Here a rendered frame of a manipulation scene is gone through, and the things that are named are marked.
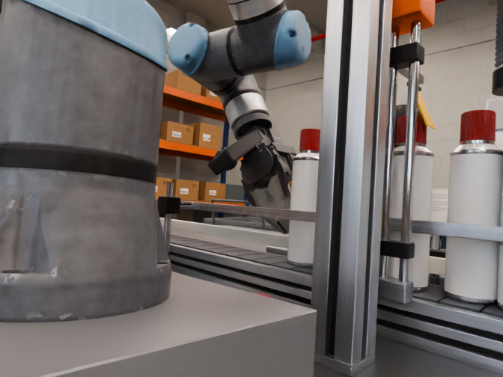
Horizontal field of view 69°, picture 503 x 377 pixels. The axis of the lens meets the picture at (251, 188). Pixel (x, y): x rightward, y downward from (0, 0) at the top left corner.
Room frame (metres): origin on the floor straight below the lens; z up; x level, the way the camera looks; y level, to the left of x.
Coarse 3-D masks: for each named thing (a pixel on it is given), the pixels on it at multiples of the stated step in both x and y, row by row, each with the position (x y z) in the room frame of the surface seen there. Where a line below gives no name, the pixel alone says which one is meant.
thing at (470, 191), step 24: (480, 120) 0.39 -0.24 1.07; (480, 144) 0.38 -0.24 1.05; (456, 168) 0.40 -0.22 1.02; (480, 168) 0.38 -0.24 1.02; (456, 192) 0.39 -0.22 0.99; (480, 192) 0.38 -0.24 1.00; (456, 216) 0.39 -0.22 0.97; (480, 216) 0.38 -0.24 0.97; (456, 240) 0.39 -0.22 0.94; (480, 240) 0.38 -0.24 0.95; (456, 264) 0.39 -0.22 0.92; (480, 264) 0.38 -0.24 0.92; (456, 288) 0.39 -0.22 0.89; (480, 288) 0.38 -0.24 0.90
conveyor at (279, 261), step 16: (176, 240) 0.75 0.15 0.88; (192, 240) 0.76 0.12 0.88; (240, 256) 0.60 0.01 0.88; (256, 256) 0.61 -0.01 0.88; (272, 256) 0.62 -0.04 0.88; (304, 272) 0.50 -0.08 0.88; (432, 288) 0.44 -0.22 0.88; (448, 304) 0.37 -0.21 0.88; (464, 304) 0.37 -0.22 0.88; (480, 304) 0.38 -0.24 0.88; (496, 304) 0.38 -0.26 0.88
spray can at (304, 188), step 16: (304, 144) 0.54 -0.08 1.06; (304, 160) 0.53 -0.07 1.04; (304, 176) 0.53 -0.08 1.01; (304, 192) 0.53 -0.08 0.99; (304, 208) 0.53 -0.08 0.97; (304, 224) 0.53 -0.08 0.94; (288, 240) 0.56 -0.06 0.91; (304, 240) 0.53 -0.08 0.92; (288, 256) 0.55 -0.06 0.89; (304, 256) 0.53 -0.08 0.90
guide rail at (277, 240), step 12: (180, 228) 0.82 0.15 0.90; (192, 228) 0.79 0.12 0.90; (204, 228) 0.76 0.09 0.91; (216, 228) 0.74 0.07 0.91; (228, 228) 0.71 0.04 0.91; (252, 240) 0.67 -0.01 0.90; (264, 240) 0.65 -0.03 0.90; (276, 240) 0.63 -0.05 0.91; (432, 264) 0.46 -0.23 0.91; (444, 264) 0.45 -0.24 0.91
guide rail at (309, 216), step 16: (208, 208) 0.64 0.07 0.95; (224, 208) 0.61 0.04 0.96; (240, 208) 0.58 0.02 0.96; (256, 208) 0.56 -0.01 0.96; (272, 208) 0.55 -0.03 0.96; (400, 224) 0.41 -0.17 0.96; (416, 224) 0.40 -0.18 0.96; (432, 224) 0.39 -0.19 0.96; (448, 224) 0.37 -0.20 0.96; (464, 224) 0.36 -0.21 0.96; (496, 240) 0.35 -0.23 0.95
